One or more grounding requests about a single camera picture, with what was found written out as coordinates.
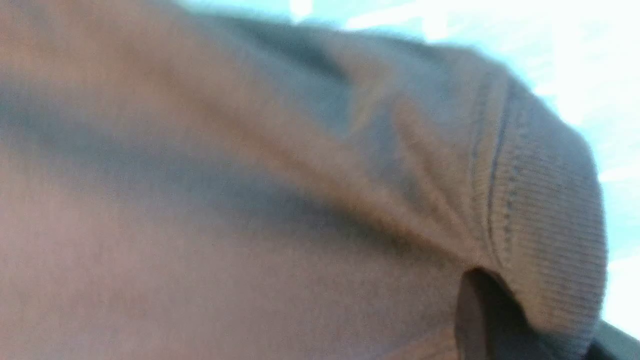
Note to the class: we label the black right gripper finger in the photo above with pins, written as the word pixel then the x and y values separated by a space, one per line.
pixel 489 323

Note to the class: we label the dark gray long-sleeve shirt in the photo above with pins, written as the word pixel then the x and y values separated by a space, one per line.
pixel 183 186

